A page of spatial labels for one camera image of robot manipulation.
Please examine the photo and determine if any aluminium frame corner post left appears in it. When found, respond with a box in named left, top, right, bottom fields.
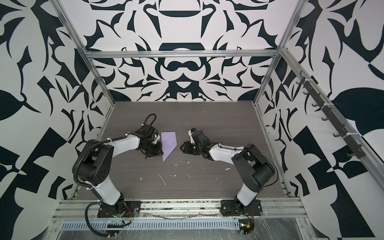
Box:
left=44, top=1, right=114, bottom=113

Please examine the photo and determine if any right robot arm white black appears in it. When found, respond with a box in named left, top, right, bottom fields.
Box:
left=180, top=128, right=278, bottom=208

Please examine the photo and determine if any small green circuit board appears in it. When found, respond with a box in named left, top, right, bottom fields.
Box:
left=239, top=219, right=255, bottom=235

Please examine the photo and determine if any hook rail on right wall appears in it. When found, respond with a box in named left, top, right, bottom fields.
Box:
left=297, top=71, right=367, bottom=159

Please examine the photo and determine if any aluminium frame corner post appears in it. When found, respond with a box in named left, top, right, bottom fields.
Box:
left=44, top=1, right=114, bottom=113
left=253, top=0, right=308, bottom=106

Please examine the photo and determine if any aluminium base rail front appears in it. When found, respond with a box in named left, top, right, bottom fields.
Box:
left=50, top=197, right=308, bottom=222

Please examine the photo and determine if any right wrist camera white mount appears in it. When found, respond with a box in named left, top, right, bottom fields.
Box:
left=188, top=128, right=198, bottom=144

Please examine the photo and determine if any lilac square paper sheet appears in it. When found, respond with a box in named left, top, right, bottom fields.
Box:
left=161, top=132, right=177, bottom=162

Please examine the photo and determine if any aluminium frame corner post right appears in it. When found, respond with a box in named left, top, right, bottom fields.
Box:
left=253, top=0, right=308, bottom=106

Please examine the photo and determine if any black cable left base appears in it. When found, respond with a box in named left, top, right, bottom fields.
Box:
left=83, top=201, right=133, bottom=238

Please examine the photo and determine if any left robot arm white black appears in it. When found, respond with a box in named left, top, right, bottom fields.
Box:
left=72, top=124, right=163, bottom=206

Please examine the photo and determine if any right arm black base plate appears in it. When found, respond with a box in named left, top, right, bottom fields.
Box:
left=220, top=198, right=263, bottom=217

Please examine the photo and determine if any aluminium horizontal back bar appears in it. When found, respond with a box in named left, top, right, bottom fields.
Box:
left=85, top=50, right=276, bottom=59

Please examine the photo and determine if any white slotted cable duct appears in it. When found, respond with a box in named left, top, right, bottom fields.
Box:
left=59, top=218, right=241, bottom=232

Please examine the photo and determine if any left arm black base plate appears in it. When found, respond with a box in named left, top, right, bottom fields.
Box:
left=97, top=201, right=142, bottom=218

